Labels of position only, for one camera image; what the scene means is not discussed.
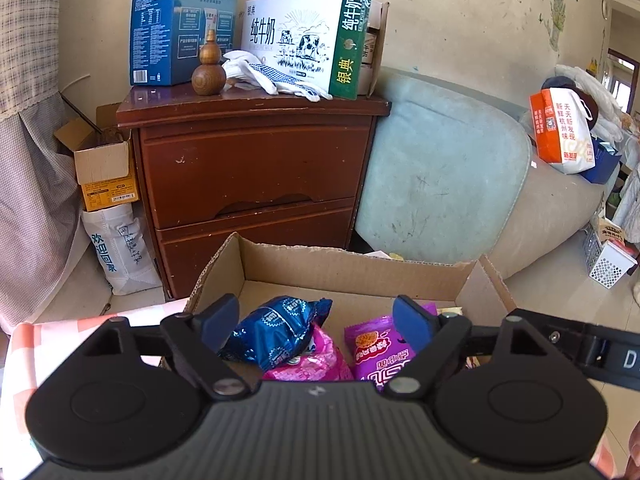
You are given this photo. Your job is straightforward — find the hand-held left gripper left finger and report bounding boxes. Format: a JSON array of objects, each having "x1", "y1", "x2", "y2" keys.
[{"x1": 80, "y1": 294, "x2": 263, "y2": 402}]

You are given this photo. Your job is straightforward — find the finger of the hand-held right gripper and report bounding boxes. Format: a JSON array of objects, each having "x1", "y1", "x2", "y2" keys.
[{"x1": 544, "y1": 321, "x2": 588, "y2": 368}]

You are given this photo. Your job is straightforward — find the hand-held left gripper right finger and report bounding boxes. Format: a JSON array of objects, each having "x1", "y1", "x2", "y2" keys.
[{"x1": 382, "y1": 295, "x2": 551, "y2": 401}]

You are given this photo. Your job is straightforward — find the purple snack packet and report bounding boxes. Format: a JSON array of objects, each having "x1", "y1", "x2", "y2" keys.
[{"x1": 344, "y1": 302, "x2": 438, "y2": 393}]

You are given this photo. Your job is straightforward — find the shiny blue snack packet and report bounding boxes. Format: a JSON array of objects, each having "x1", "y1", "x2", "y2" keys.
[{"x1": 218, "y1": 295, "x2": 333, "y2": 373}]

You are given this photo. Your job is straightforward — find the magenta snack packet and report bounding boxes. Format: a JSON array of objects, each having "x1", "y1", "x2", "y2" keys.
[{"x1": 261, "y1": 322, "x2": 356, "y2": 382}]

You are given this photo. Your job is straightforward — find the person's right forearm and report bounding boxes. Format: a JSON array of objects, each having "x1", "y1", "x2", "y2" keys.
[{"x1": 625, "y1": 417, "x2": 640, "y2": 480}]

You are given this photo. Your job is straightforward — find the white perforated basket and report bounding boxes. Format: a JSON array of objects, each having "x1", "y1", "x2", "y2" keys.
[{"x1": 582, "y1": 217, "x2": 640, "y2": 290}]

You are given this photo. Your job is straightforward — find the white fabric bag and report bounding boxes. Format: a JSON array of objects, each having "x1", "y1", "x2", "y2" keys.
[{"x1": 81, "y1": 205, "x2": 166, "y2": 297}]

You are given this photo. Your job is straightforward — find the white yellow carton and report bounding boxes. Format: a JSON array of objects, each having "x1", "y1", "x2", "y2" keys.
[{"x1": 597, "y1": 217, "x2": 632, "y2": 243}]

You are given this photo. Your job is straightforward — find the beige sofa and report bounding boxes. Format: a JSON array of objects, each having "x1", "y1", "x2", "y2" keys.
[{"x1": 487, "y1": 110, "x2": 623, "y2": 281}]

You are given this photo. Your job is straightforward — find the light blue sofa cushion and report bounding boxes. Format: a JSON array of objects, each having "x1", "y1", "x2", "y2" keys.
[{"x1": 354, "y1": 67, "x2": 533, "y2": 266}]

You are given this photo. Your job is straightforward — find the brown wooden nightstand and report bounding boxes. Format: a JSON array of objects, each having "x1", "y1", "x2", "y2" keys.
[{"x1": 116, "y1": 85, "x2": 392, "y2": 301}]

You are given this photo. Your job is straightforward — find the pink checked tablecloth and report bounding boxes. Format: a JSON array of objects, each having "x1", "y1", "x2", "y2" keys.
[{"x1": 0, "y1": 297, "x2": 640, "y2": 480}]

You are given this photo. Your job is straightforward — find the blue paper bag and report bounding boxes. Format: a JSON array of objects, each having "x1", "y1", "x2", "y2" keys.
[{"x1": 580, "y1": 135, "x2": 623, "y2": 184}]

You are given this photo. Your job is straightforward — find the small yellow cardboard box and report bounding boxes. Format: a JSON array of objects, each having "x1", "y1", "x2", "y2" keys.
[{"x1": 54, "y1": 102, "x2": 141, "y2": 212}]

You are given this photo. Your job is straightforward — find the orange white shopping bag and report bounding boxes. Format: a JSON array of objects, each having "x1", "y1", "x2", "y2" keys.
[{"x1": 529, "y1": 87, "x2": 598, "y2": 176}]

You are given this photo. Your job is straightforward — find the checked grey cloth cover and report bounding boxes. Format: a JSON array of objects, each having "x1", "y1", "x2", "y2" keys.
[{"x1": 0, "y1": 0, "x2": 96, "y2": 333}]

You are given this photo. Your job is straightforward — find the pile of white clothes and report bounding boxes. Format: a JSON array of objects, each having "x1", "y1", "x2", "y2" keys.
[{"x1": 540, "y1": 62, "x2": 640, "y2": 146}]

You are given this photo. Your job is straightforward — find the wooden gourd ornament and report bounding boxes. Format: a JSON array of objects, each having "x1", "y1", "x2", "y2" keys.
[{"x1": 192, "y1": 30, "x2": 228, "y2": 96}]

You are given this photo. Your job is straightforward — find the white dotted work gloves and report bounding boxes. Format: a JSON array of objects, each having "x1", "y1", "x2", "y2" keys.
[{"x1": 221, "y1": 50, "x2": 333, "y2": 102}]

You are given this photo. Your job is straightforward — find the brown cardboard carton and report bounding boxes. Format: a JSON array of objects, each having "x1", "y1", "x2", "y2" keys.
[{"x1": 357, "y1": 0, "x2": 391, "y2": 98}]

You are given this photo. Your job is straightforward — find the brown framed window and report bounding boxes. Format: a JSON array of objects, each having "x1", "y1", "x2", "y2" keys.
[{"x1": 606, "y1": 47, "x2": 640, "y2": 111}]

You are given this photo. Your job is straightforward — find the blue gift carton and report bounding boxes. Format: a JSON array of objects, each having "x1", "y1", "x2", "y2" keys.
[{"x1": 130, "y1": 0, "x2": 240, "y2": 87}]

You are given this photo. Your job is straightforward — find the white cow print carton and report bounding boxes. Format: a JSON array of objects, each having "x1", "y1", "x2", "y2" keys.
[{"x1": 241, "y1": 0, "x2": 373, "y2": 101}]

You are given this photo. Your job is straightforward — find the flower wall sticker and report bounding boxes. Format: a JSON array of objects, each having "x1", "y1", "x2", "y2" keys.
[{"x1": 547, "y1": 0, "x2": 568, "y2": 53}]

